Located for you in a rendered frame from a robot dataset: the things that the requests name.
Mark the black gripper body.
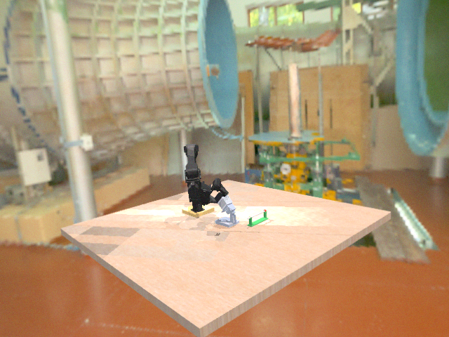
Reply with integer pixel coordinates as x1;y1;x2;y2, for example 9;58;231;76
199;178;221;195

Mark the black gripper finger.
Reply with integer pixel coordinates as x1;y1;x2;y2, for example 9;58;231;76
206;195;217;205
217;181;229;194

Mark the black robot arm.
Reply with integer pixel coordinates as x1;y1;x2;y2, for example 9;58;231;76
184;144;210;213

